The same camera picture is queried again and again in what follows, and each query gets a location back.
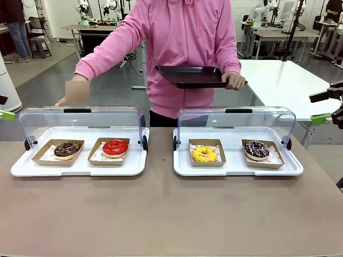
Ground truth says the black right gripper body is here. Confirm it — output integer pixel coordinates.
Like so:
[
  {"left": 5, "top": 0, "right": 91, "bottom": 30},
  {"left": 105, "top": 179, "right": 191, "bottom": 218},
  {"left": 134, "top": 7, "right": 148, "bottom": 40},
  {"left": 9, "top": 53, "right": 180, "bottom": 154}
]
[{"left": 327, "top": 81, "right": 343, "bottom": 125}]

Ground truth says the chocolate sprinkle donut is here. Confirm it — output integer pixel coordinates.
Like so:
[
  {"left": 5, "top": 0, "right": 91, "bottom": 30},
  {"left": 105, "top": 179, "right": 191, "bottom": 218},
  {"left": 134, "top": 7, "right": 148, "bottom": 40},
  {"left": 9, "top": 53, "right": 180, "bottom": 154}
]
[{"left": 31, "top": 139, "right": 85, "bottom": 167}]

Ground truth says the chocolate sprinkled donut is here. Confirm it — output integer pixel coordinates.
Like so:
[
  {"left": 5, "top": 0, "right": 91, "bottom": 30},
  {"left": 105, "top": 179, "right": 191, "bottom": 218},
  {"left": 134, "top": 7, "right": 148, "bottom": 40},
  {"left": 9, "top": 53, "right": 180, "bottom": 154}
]
[{"left": 53, "top": 141, "right": 81, "bottom": 161}]

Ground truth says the red glazed donut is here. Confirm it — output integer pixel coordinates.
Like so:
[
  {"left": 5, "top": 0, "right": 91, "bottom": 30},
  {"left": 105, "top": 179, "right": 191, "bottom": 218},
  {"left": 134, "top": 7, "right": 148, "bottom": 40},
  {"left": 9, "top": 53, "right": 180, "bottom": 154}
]
[
  {"left": 87, "top": 137, "right": 131, "bottom": 167},
  {"left": 102, "top": 139, "right": 129, "bottom": 159}
]

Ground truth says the dark brown serving tray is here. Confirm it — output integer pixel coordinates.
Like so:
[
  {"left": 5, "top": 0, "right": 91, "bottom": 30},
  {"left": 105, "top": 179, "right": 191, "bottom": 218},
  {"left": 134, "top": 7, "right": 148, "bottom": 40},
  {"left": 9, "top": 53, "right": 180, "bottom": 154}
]
[{"left": 154, "top": 65, "right": 249, "bottom": 90}]

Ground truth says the person's left forearm pink sleeve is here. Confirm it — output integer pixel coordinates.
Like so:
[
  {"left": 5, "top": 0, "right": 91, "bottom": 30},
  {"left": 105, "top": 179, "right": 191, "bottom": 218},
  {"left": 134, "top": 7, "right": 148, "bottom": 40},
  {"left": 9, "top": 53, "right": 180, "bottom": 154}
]
[{"left": 214, "top": 50, "right": 242, "bottom": 75}]

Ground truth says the person's right forearm pink sleeve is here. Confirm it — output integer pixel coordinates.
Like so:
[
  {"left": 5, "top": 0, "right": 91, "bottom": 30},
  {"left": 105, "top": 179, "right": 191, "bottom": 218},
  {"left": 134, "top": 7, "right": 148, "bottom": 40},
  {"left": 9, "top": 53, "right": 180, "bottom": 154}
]
[{"left": 74, "top": 32, "right": 126, "bottom": 82}]

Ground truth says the dark berry donut in box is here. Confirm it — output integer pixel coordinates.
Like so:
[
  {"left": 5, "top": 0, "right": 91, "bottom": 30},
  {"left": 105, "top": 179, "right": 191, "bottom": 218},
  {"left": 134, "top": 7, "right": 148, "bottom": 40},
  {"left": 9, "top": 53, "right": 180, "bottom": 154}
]
[{"left": 241, "top": 138, "right": 285, "bottom": 170}]

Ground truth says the person in dark top jeans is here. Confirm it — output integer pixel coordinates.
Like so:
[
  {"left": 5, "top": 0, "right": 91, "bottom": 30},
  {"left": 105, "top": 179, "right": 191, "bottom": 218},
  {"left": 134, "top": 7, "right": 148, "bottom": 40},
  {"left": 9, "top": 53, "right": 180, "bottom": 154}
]
[{"left": 0, "top": 0, "right": 32, "bottom": 63}]

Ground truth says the dark purple sprinkled donut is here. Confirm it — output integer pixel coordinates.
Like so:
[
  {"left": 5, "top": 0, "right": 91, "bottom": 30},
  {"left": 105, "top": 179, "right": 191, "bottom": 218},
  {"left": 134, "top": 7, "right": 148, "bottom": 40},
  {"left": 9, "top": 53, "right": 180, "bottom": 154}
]
[{"left": 243, "top": 140, "right": 271, "bottom": 161}]

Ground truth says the person in dark clothes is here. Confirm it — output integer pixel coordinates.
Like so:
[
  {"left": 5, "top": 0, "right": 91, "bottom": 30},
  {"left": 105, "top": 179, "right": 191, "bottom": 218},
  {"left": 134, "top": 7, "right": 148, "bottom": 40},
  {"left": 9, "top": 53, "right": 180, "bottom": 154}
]
[{"left": 325, "top": 0, "right": 343, "bottom": 17}]

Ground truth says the yellow sprinkle donut in box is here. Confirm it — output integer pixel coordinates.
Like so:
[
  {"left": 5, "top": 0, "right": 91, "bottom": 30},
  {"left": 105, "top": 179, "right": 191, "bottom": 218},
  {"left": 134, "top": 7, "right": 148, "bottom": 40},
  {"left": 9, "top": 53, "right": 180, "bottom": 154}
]
[{"left": 188, "top": 138, "right": 227, "bottom": 168}]

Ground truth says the yellow sprinkled donut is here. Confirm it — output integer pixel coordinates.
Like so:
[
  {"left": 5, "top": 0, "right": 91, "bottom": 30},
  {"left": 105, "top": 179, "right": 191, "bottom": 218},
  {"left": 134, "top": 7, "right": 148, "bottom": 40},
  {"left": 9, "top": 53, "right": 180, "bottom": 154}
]
[{"left": 192, "top": 145, "right": 218, "bottom": 163}]

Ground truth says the person in pink hoodie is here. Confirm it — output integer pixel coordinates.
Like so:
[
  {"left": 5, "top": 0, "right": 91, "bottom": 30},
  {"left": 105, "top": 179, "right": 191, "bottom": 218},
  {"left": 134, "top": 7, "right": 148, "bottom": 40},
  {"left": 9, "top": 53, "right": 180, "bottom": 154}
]
[{"left": 73, "top": 0, "right": 242, "bottom": 128}]

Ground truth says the person's right hand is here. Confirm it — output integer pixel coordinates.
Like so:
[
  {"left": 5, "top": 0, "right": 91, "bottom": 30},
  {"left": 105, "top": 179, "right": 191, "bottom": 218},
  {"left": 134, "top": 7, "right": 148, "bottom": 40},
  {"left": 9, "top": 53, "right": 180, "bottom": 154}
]
[{"left": 55, "top": 73, "right": 91, "bottom": 107}]

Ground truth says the person's left hand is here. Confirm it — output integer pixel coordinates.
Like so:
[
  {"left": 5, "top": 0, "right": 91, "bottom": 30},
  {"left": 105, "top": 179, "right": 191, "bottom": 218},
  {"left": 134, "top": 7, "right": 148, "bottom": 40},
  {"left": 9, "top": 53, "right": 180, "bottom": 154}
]
[{"left": 221, "top": 72, "right": 246, "bottom": 91}]

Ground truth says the white round pillar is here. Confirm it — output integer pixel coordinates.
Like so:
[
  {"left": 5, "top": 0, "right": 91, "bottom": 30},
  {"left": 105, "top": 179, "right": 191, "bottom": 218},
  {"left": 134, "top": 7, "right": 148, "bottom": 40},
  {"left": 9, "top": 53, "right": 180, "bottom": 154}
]
[{"left": 0, "top": 50, "right": 23, "bottom": 113}]

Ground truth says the white rectangular table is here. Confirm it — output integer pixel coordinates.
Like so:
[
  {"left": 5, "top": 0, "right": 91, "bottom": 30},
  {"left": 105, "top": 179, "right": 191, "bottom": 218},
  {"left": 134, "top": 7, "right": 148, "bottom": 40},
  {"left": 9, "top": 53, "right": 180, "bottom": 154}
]
[{"left": 237, "top": 59, "right": 343, "bottom": 147}]

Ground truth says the white printed paper liner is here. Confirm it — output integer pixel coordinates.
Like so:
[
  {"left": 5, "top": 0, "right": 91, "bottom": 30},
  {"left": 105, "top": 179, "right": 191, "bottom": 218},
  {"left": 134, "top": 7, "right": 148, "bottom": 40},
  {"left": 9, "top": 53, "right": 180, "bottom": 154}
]
[
  {"left": 90, "top": 143, "right": 127, "bottom": 163},
  {"left": 43, "top": 148, "right": 58, "bottom": 162},
  {"left": 243, "top": 146, "right": 284, "bottom": 165},
  {"left": 189, "top": 142, "right": 223, "bottom": 163}
]

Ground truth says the black chair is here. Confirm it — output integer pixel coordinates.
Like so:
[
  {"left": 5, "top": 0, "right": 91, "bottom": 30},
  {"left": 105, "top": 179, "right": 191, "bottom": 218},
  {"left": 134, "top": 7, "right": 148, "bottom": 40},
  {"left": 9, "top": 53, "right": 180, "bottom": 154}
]
[{"left": 27, "top": 16, "right": 54, "bottom": 59}]

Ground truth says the black tripod stand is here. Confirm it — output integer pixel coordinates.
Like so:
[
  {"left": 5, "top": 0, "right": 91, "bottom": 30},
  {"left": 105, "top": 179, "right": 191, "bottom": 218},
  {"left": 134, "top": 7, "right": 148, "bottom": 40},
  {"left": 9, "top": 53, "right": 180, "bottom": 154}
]
[{"left": 280, "top": 0, "right": 307, "bottom": 62}]

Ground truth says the grey-top lab table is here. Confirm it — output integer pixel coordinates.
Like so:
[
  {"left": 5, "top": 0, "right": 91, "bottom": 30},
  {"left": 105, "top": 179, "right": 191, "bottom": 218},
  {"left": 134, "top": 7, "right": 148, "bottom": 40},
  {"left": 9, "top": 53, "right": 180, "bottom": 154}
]
[{"left": 251, "top": 28, "right": 319, "bottom": 64}]

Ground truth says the clear display case lid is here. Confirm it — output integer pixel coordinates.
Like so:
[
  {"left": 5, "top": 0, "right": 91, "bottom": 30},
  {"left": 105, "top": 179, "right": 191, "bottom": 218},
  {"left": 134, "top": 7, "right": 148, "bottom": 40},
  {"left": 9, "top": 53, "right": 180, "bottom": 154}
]
[
  {"left": 177, "top": 106, "right": 297, "bottom": 150},
  {"left": 18, "top": 106, "right": 147, "bottom": 150}
]

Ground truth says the white display case base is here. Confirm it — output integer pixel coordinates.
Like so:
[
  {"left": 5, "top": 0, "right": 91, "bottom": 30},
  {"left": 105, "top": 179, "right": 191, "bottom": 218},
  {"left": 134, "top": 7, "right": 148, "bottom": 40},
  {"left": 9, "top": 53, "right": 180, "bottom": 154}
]
[
  {"left": 173, "top": 126, "right": 304, "bottom": 177},
  {"left": 10, "top": 126, "right": 150, "bottom": 177}
]

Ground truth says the wood-top lab table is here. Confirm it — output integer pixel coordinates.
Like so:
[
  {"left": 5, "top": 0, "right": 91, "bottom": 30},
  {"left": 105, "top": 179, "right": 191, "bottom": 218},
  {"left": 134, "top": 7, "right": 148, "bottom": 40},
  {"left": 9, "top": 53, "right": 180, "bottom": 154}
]
[{"left": 62, "top": 24, "right": 120, "bottom": 67}]

